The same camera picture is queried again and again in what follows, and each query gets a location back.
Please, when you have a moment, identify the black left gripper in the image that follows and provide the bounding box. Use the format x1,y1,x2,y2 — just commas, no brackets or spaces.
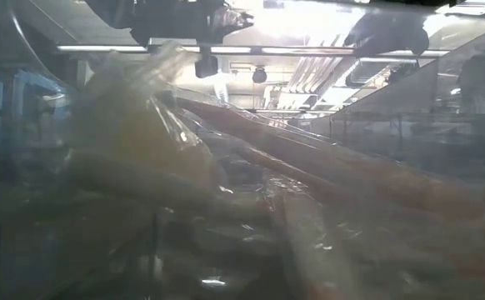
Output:
129,0,255,80

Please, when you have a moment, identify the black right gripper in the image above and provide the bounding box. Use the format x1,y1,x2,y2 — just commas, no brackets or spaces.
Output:
343,11,431,58

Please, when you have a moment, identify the ceiling light strip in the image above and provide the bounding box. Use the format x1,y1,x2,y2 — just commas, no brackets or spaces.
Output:
211,46,252,54
57,44,148,53
262,47,450,58

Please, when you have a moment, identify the clear plastic bin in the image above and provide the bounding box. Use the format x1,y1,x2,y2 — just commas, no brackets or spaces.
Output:
0,0,485,300

